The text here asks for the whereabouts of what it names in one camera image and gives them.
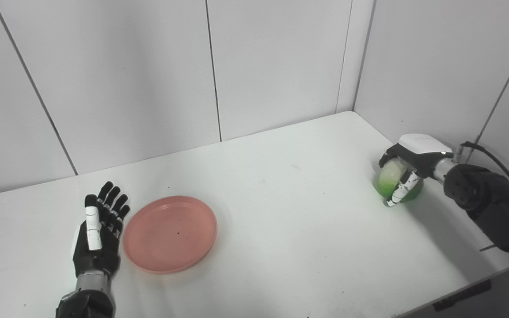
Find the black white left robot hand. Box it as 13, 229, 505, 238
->
72, 181, 130, 279

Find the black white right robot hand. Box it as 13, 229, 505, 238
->
378, 133, 454, 208

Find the green white toy cabbage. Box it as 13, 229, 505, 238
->
373, 159, 424, 204

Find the pink round plate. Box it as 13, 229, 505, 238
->
122, 196, 218, 274

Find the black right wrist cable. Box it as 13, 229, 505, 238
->
460, 141, 509, 318

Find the black table bracket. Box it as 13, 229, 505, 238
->
431, 279, 493, 312

